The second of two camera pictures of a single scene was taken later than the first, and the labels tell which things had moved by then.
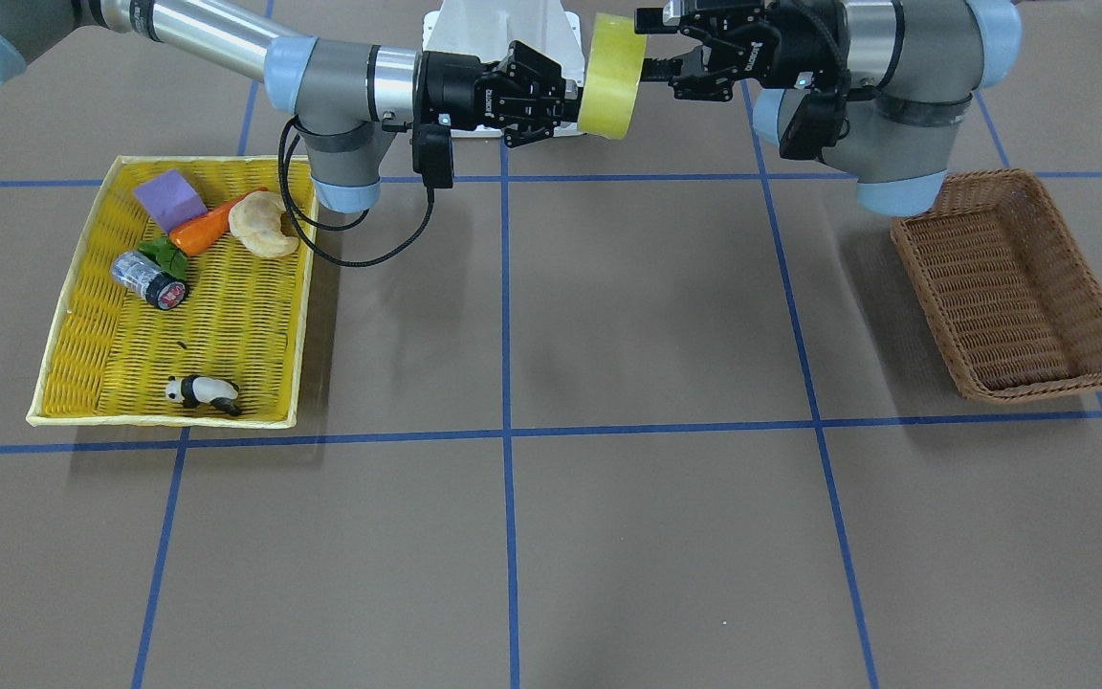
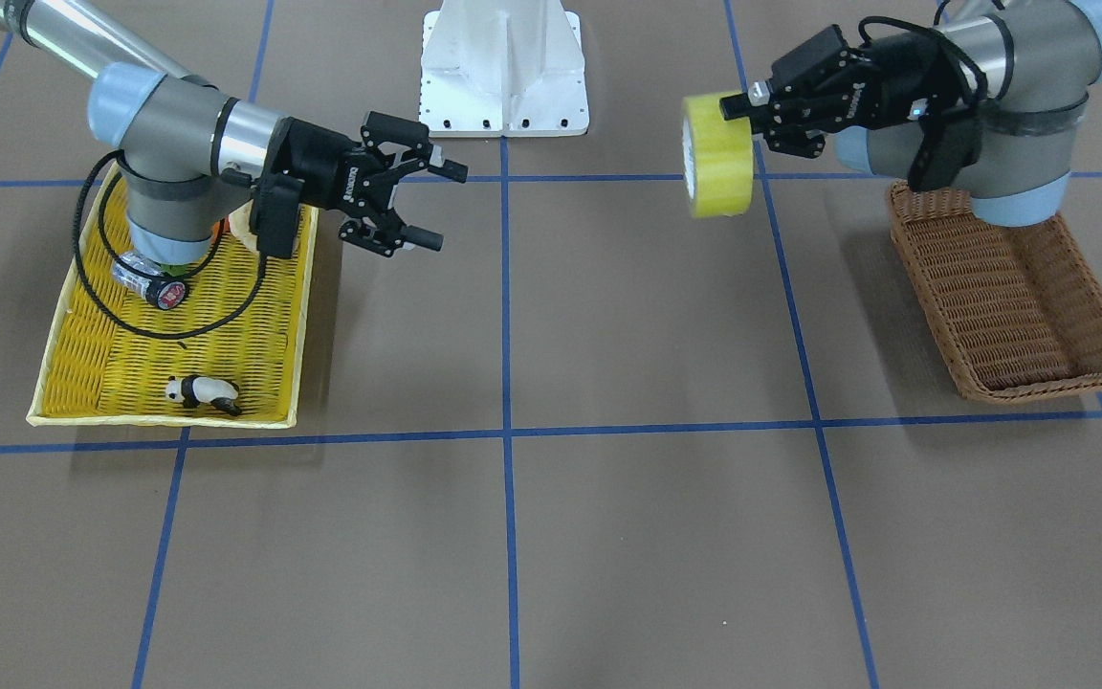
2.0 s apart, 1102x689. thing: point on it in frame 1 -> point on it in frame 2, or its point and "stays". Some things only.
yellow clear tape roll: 614,68 -> 717,158
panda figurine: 193,390 stays
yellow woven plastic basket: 112,353 stays
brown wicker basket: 1008,295 stays
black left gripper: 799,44 -> 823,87
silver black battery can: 137,272 stays
